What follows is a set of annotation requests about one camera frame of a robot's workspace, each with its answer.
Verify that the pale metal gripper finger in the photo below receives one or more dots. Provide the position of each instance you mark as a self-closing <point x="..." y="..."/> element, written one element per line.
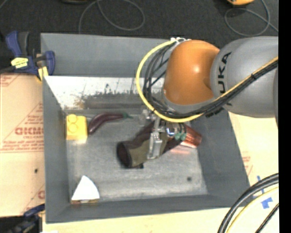
<point x="155" y="144"/>

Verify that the dark brown bottle olive label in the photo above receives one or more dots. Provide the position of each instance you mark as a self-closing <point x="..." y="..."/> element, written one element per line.
<point x="133" y="149"/>

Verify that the copper-coloured cup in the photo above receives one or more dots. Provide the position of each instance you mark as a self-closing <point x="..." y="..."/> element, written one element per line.
<point x="192" y="138"/>

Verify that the grey metal bin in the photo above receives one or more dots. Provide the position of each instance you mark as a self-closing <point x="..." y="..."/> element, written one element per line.
<point x="160" y="178"/>

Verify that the purple toy eggplant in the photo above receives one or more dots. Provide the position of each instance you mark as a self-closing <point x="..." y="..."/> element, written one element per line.
<point x="99" y="120"/>

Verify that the yellow toy brick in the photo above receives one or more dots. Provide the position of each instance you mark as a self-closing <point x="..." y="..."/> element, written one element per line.
<point x="75" y="127"/>

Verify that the white wedge toy cake slice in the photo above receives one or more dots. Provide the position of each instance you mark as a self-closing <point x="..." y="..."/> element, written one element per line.
<point x="86" y="189"/>

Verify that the brown cardboard board red print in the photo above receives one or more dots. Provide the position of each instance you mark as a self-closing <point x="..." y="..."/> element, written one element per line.
<point x="19" y="154"/>

